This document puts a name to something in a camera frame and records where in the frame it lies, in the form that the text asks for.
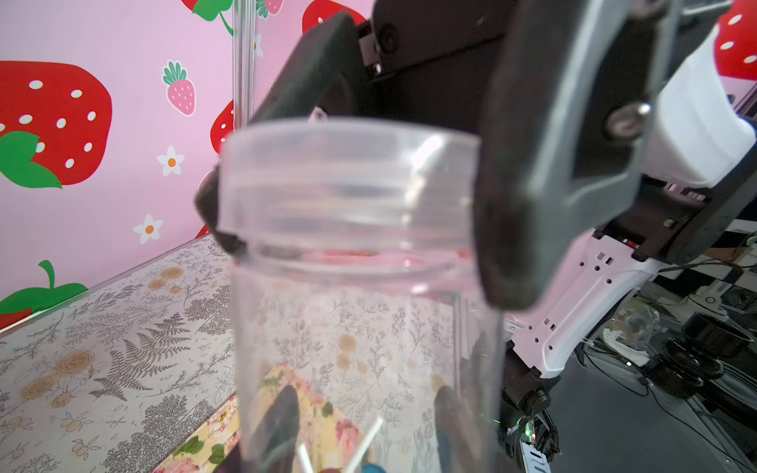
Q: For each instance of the floral yellow tray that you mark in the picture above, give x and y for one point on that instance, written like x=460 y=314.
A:
x=329 y=437

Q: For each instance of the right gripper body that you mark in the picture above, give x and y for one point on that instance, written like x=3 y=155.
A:
x=430 y=62

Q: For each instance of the clear candy jar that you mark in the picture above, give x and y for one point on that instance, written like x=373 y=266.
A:
x=379 y=351

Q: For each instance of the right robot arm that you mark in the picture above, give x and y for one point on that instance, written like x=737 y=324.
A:
x=665 y=228

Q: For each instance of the translucent jar lid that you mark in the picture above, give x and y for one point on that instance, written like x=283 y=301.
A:
x=356 y=198

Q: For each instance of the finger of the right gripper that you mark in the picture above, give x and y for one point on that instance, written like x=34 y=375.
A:
x=568 y=109
x=326 y=56

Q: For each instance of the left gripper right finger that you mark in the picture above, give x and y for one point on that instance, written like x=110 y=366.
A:
x=455 y=433

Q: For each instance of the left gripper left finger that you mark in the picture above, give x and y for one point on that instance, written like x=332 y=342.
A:
x=274 y=441

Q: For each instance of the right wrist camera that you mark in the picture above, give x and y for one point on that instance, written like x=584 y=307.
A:
x=697 y=138

